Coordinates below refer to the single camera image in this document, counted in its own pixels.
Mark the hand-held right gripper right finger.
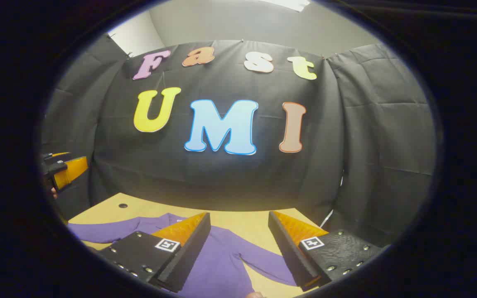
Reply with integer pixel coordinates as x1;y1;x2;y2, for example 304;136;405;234
267;210;384;292

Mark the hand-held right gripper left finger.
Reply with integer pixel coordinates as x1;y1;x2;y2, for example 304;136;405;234
96;212;212;293

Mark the purple knit garment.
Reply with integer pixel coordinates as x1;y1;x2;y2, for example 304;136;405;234
68;213;297;298

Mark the black backdrop cloth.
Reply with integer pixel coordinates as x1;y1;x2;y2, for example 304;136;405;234
42;35;437;249

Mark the ceiling light panel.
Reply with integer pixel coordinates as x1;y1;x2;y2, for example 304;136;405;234
259;0;311;12

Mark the white cord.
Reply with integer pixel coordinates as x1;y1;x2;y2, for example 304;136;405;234
320;174;345;228

